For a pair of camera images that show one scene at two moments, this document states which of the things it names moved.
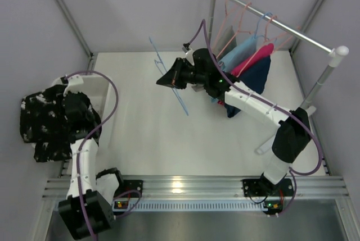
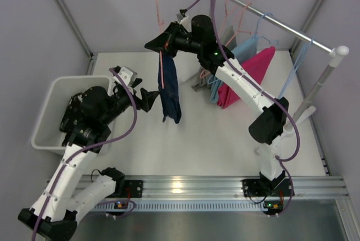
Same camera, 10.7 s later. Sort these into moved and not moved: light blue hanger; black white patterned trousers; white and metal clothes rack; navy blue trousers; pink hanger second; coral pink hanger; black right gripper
Moved: coral pink hanger; black right gripper; navy blue trousers; light blue hanger; black white patterned trousers
Not moved: pink hanger second; white and metal clothes rack
